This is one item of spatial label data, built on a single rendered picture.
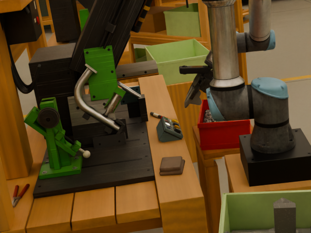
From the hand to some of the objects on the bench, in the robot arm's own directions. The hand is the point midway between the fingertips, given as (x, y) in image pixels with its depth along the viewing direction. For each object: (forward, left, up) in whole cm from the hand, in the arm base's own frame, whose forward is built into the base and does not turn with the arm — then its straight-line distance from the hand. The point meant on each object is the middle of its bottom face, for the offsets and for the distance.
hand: (184, 104), depth 224 cm
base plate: (+37, -16, -12) cm, 42 cm away
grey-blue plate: (+21, -24, -11) cm, 33 cm away
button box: (+8, +5, -13) cm, 17 cm away
